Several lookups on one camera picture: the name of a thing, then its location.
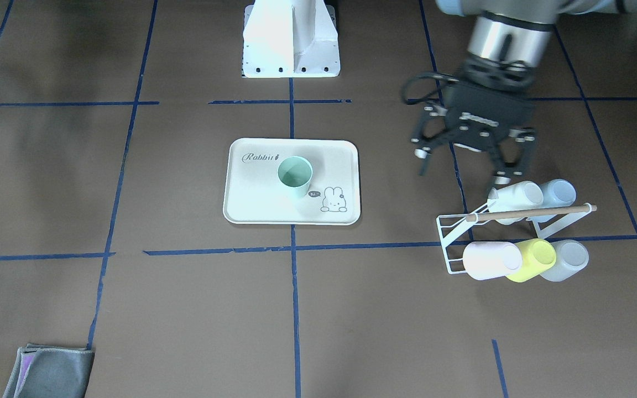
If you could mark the pink cup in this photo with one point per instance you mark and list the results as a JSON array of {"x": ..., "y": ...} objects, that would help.
[{"x": 487, "y": 260}]

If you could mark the green cup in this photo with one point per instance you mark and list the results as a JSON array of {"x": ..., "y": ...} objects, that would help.
[{"x": 295, "y": 174}]

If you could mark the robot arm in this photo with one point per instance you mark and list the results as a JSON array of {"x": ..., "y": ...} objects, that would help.
[{"x": 504, "y": 31}]

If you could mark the folded grey cloth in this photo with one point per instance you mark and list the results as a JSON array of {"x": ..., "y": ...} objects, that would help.
[{"x": 50, "y": 371}]

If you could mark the blue cup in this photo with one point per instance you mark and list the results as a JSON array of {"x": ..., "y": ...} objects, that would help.
[{"x": 554, "y": 193}]

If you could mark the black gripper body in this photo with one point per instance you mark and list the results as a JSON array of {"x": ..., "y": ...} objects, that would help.
[{"x": 486, "y": 106}]

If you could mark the yellow cup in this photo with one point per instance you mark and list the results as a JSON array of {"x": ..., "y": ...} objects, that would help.
[{"x": 538, "y": 255}]

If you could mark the beige cup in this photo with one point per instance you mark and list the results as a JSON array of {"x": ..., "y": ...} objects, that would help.
[{"x": 522, "y": 196}]

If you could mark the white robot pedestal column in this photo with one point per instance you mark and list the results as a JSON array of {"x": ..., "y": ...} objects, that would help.
[{"x": 291, "y": 39}]

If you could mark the grey cup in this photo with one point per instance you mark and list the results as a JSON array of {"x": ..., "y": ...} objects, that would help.
[{"x": 571, "y": 257}]

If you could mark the cream rabbit tray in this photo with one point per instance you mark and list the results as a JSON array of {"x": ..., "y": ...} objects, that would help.
[{"x": 254, "y": 195}]

